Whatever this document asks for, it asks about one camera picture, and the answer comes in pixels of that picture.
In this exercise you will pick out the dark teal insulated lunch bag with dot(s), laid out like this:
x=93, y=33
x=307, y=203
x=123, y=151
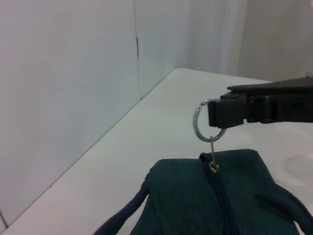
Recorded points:
x=195, y=200

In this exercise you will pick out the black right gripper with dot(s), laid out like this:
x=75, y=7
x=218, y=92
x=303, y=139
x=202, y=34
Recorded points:
x=291, y=102

